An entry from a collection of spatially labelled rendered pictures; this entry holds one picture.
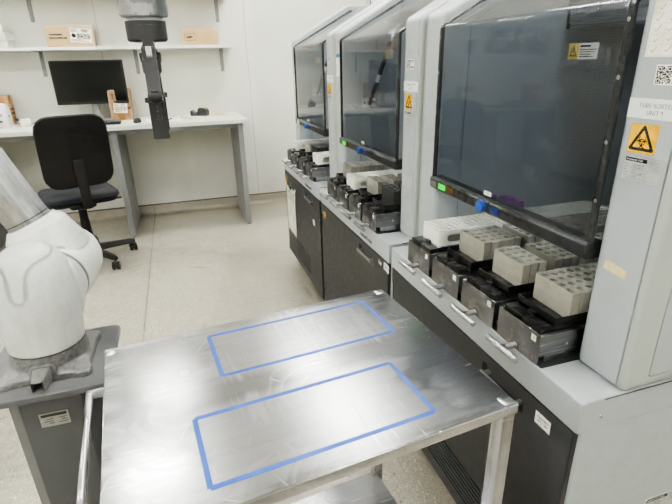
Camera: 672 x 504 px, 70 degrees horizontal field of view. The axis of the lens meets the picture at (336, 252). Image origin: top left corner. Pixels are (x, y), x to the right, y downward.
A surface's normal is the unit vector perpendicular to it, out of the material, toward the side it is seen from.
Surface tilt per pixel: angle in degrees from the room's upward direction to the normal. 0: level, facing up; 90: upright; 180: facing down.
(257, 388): 0
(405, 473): 0
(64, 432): 90
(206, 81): 90
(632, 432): 90
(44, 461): 90
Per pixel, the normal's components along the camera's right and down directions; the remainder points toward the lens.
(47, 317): 0.63, 0.25
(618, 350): -0.95, 0.14
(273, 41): 0.31, 0.35
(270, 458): -0.02, -0.93
